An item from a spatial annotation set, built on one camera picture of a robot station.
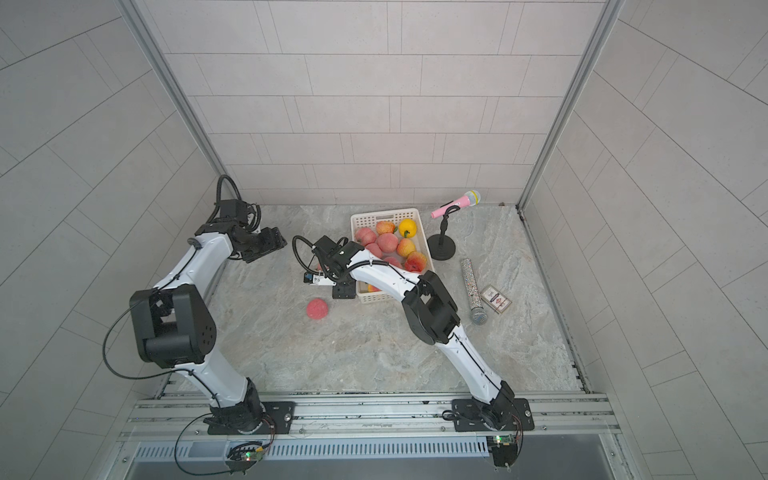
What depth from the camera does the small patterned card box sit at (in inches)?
35.6

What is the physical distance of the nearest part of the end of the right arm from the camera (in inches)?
26.7

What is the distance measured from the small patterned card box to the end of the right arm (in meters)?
0.41
